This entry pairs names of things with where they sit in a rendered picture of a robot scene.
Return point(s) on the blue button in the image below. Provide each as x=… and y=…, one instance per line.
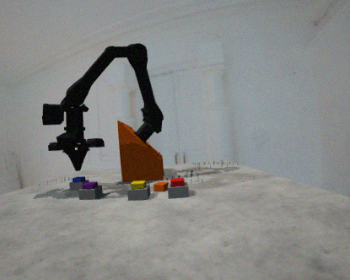
x=77, y=182

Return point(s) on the yellow button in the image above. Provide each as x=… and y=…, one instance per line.
x=138, y=191

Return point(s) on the red button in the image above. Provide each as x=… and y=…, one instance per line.
x=178, y=188

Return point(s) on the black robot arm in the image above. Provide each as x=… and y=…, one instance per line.
x=137, y=56

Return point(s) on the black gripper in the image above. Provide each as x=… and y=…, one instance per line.
x=77, y=156

